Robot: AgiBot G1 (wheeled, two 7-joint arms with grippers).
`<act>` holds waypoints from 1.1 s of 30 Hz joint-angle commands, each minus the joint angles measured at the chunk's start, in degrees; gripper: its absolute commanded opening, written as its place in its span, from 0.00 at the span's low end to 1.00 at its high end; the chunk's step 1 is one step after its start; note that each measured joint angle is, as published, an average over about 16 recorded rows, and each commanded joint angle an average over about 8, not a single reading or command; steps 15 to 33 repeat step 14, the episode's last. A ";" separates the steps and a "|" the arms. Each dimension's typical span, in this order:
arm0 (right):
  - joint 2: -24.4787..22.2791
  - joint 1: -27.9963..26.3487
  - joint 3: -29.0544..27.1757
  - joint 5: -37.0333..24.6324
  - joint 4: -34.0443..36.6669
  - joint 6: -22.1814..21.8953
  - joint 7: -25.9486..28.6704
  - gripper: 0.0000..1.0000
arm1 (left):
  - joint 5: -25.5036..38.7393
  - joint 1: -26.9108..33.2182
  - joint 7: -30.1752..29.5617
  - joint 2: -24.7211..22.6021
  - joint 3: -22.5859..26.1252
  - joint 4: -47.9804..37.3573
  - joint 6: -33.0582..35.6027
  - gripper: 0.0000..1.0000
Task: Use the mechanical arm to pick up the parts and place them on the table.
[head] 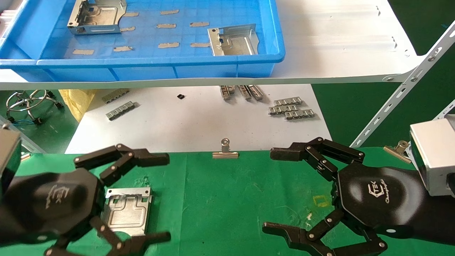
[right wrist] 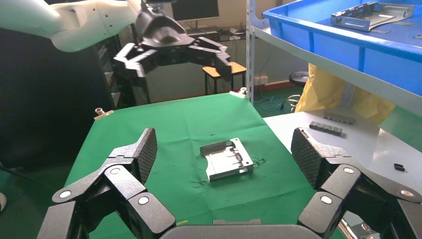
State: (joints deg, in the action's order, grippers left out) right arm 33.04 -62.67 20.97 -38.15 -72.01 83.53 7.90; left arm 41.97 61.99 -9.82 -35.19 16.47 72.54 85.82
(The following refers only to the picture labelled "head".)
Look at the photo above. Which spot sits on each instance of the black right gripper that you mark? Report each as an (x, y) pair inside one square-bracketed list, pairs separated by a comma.
[(380, 199)]

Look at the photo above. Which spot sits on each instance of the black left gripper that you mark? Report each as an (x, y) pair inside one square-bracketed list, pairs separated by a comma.
[(53, 202)]

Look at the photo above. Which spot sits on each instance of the silver sheet metal bracket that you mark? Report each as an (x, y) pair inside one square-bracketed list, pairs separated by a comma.
[(234, 42), (99, 16), (124, 213)]

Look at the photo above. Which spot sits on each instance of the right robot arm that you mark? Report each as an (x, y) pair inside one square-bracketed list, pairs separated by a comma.
[(440, 220)]

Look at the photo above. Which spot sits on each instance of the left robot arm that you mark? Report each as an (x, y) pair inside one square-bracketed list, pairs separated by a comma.
[(3, 231)]

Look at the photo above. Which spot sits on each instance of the grey metal connector strip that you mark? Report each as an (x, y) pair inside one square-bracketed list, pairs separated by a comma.
[(288, 101), (256, 92), (115, 96), (231, 89), (121, 110), (300, 114), (282, 110), (224, 93), (244, 92)]

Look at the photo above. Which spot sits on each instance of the green table cloth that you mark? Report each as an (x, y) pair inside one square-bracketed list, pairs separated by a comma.
[(220, 206)]

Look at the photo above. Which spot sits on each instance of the yellow cloth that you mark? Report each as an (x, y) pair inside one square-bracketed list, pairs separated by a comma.
[(76, 103)]

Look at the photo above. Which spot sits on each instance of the chrome stool base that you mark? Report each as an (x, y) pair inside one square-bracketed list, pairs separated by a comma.
[(26, 106)]

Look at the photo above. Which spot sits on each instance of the blue plastic bin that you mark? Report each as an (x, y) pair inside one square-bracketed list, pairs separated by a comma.
[(142, 71)]

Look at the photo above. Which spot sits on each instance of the brown tape patch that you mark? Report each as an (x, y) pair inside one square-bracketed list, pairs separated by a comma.
[(199, 24), (83, 52), (166, 26), (168, 45), (131, 14), (199, 44), (169, 12), (128, 28), (123, 48)]

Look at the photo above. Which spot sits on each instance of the white shelf board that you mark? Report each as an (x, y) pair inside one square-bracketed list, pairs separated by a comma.
[(337, 42)]

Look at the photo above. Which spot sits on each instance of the grey perforated shelf post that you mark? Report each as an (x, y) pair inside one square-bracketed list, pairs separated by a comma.
[(401, 92), (32, 146), (446, 110)]

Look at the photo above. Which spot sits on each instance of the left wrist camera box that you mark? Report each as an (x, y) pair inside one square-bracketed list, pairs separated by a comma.
[(9, 153)]

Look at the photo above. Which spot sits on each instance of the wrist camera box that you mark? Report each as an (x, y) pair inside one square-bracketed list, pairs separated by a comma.
[(9, 153), (433, 156)]

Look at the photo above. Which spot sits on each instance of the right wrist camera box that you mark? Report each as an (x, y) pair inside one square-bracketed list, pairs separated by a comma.
[(433, 156)]

